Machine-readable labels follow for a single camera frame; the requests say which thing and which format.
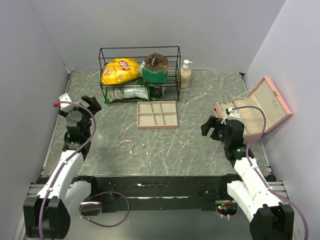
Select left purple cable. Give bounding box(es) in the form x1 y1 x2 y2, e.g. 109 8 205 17
38 100 97 240

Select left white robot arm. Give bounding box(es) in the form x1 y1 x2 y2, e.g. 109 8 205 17
23 93 102 240

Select pink jewelry tray insert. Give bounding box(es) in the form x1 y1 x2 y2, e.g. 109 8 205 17
136 101 178 130

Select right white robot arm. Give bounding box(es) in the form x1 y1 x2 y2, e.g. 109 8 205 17
201 116 295 240

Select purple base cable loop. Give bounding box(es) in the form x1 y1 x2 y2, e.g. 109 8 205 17
79 190 131 228

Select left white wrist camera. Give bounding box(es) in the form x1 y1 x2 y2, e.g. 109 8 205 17
53 93 74 113

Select pink jewelry box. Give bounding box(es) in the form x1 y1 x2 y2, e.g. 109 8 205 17
213 76 292 143

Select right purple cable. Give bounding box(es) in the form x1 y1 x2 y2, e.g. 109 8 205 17
232 105 310 240

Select tangled chain necklace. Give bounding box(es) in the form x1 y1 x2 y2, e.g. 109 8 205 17
115 139 134 149

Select yellow Lays chips bag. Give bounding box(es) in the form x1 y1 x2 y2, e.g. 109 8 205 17
101 58 141 86

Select dark tin can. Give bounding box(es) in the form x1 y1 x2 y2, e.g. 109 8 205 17
149 84 166 99

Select cream pump lotion bottle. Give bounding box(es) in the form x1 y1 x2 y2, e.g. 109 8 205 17
180 59 193 89

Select brown green wrapped package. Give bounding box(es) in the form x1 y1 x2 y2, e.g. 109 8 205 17
139 52 169 84

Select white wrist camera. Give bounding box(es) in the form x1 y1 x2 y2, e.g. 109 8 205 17
221 107 240 125
53 93 74 113

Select silver hoop bracelet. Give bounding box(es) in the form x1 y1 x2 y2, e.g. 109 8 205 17
129 143 147 158

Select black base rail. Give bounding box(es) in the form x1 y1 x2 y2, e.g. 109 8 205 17
78 173 240 213

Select white green snack bag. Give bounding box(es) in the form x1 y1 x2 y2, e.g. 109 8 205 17
104 87 150 104

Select black wire shelf rack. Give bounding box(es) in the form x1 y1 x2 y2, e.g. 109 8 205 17
98 46 181 103

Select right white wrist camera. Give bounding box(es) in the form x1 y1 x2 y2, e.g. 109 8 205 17
221 107 240 125

